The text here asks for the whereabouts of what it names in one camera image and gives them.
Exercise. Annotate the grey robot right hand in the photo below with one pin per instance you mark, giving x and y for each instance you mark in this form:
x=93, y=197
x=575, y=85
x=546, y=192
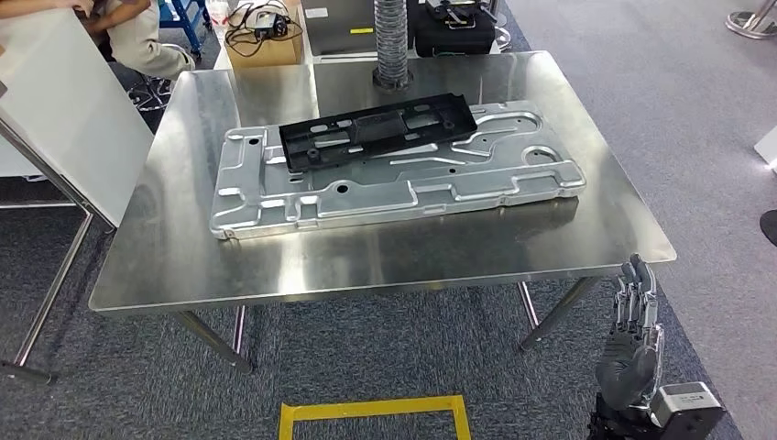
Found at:
x=628, y=367

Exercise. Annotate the black plastic plate bracket part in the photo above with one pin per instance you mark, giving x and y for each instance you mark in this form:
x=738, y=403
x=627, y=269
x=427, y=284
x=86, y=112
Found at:
x=376, y=127

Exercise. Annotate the stainless steel workbench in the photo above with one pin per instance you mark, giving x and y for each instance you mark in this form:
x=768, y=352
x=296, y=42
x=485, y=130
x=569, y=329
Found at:
x=364, y=261

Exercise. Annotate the blue metal shelf rack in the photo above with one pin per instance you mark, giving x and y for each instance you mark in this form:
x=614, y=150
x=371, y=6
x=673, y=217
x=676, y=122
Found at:
x=185, y=18

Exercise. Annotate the black round floor object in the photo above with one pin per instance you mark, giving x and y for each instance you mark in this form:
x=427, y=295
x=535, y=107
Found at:
x=770, y=228

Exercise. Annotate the white floor object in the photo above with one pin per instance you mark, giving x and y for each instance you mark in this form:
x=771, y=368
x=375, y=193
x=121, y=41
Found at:
x=768, y=149

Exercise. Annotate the stamped grey metal plate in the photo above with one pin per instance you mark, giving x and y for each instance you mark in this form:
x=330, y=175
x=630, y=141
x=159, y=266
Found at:
x=394, y=194

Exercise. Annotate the round metal stanchion base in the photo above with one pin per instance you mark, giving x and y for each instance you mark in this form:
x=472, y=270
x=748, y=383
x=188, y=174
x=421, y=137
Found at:
x=749, y=24

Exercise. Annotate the black carrying case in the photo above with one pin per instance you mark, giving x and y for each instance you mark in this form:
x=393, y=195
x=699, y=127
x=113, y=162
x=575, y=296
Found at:
x=452, y=39

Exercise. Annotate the brown cardboard box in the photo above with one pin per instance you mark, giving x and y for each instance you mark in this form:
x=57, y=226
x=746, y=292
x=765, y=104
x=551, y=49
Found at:
x=261, y=54

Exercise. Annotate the black office chair base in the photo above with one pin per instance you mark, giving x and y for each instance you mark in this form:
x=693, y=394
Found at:
x=152, y=94

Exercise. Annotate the person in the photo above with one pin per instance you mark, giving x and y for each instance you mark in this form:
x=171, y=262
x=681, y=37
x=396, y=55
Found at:
x=139, y=42

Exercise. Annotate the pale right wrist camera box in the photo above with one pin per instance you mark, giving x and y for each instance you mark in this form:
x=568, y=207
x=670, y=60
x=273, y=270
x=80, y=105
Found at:
x=686, y=410

